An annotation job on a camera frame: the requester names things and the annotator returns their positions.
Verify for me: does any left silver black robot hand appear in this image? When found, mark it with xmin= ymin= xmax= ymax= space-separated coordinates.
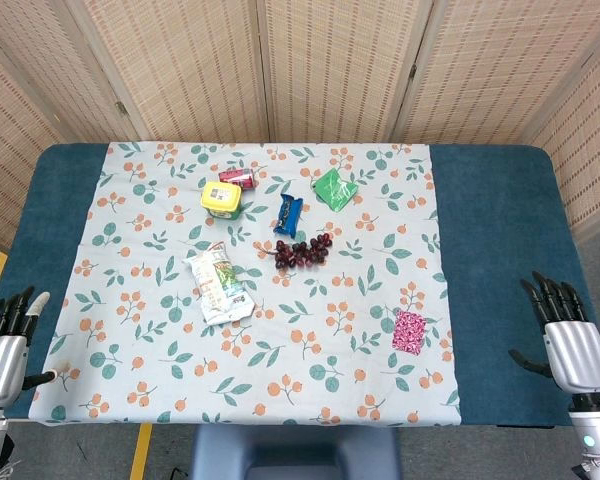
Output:
xmin=0 ymin=285 xmax=74 ymax=411

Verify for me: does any pink patterned snack packet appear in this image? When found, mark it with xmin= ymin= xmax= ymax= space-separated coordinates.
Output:
xmin=391 ymin=309 xmax=428 ymax=357

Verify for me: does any white crinkled snack bag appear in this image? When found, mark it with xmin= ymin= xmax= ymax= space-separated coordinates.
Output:
xmin=182 ymin=241 xmax=255 ymax=327

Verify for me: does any green tub with yellow lid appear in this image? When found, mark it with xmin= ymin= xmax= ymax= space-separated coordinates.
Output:
xmin=200 ymin=180 xmax=245 ymax=221

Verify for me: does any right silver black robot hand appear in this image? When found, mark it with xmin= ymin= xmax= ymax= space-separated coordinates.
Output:
xmin=508 ymin=271 xmax=600 ymax=396

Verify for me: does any teal blue table cover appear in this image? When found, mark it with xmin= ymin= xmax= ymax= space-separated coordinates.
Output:
xmin=0 ymin=142 xmax=600 ymax=431

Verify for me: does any green foil packet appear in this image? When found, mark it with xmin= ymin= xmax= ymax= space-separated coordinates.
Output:
xmin=312 ymin=168 xmax=360 ymax=213

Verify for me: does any bamboo folding screen panel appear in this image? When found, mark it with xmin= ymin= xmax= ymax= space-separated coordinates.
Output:
xmin=64 ymin=0 xmax=274 ymax=144
xmin=257 ymin=0 xmax=434 ymax=144
xmin=0 ymin=0 xmax=151 ymax=144
xmin=0 ymin=24 xmax=69 ymax=251
xmin=522 ymin=29 xmax=600 ymax=246
xmin=389 ymin=0 xmax=600 ymax=146

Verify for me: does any bunch of dark red grapes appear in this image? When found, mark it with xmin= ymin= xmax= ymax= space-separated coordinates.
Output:
xmin=253 ymin=232 xmax=334 ymax=272

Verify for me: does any floral leaf print tablecloth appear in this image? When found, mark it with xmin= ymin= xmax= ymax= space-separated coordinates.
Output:
xmin=27 ymin=141 xmax=464 ymax=427

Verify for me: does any red soda can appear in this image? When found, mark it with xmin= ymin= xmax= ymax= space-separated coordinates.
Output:
xmin=217 ymin=168 xmax=259 ymax=191

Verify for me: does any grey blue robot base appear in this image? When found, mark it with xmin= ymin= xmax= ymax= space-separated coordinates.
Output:
xmin=189 ymin=424 xmax=404 ymax=480

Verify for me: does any blue snack bar wrapper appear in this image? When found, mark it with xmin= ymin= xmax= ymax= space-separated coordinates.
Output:
xmin=272 ymin=193 xmax=305 ymax=239

